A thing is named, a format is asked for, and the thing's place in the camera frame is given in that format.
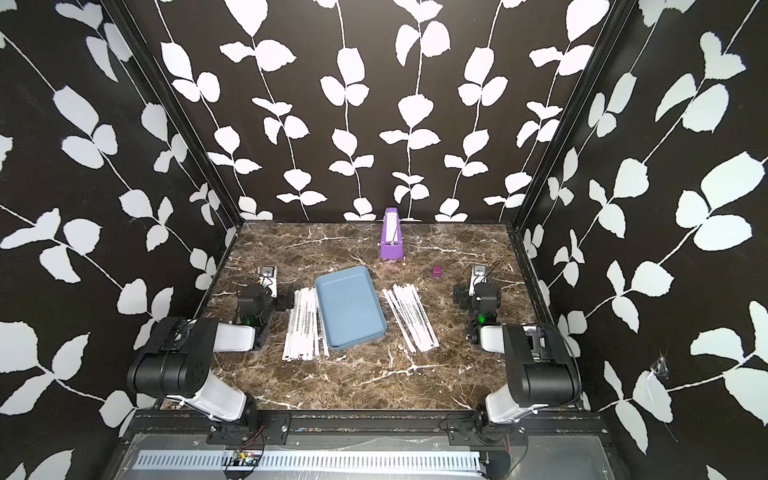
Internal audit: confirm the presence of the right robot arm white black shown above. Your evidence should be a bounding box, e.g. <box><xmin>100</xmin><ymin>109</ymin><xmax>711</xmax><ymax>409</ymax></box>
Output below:
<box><xmin>453</xmin><ymin>281</ymin><xmax>582</xmax><ymax>425</ymax></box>

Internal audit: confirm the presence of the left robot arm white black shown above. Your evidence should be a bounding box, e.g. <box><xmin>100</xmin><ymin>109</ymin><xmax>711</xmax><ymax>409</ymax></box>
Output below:
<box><xmin>127</xmin><ymin>283</ymin><xmax>294</xmax><ymax>422</ymax></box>

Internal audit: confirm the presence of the blue storage box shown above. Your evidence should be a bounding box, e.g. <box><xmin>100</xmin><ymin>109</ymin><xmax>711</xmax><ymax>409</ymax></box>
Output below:
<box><xmin>315</xmin><ymin>266</ymin><xmax>387</xmax><ymax>350</ymax></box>

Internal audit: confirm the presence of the left pile white straw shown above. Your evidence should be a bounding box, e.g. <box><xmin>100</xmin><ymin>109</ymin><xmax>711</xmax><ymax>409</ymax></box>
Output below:
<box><xmin>282</xmin><ymin>287</ymin><xmax>329</xmax><ymax>361</ymax></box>

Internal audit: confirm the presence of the pile white straw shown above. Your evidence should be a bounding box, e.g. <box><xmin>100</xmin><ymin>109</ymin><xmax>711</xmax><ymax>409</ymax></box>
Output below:
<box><xmin>382</xmin><ymin>284</ymin><xmax>440</xmax><ymax>353</ymax></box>
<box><xmin>282</xmin><ymin>287</ymin><xmax>329</xmax><ymax>361</ymax></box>

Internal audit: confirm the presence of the right pile white straw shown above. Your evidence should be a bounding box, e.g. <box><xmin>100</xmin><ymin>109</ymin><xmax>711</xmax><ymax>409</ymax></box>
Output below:
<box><xmin>382</xmin><ymin>284</ymin><xmax>440</xmax><ymax>353</ymax></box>

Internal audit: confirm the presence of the purple metronome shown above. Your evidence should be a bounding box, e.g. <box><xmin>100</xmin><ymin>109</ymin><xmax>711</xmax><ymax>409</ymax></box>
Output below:
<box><xmin>379</xmin><ymin>207</ymin><xmax>405</xmax><ymax>260</ymax></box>

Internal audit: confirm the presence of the small electronics board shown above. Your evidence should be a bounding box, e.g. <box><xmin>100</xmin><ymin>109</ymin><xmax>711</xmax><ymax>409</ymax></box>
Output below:
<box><xmin>223</xmin><ymin>450</ymin><xmax>262</xmax><ymax>471</ymax></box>

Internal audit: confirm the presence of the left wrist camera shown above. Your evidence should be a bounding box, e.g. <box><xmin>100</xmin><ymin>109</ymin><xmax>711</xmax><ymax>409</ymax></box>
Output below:
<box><xmin>258</xmin><ymin>266</ymin><xmax>277</xmax><ymax>298</ymax></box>

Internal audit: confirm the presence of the white perforated cable duct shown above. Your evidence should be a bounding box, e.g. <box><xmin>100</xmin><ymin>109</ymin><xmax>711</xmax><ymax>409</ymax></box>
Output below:
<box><xmin>129</xmin><ymin>450</ymin><xmax>485</xmax><ymax>474</ymax></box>

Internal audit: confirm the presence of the black mounting rail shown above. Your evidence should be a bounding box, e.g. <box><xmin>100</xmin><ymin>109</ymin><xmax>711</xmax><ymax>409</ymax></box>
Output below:
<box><xmin>124</xmin><ymin>409</ymin><xmax>611</xmax><ymax>448</ymax></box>

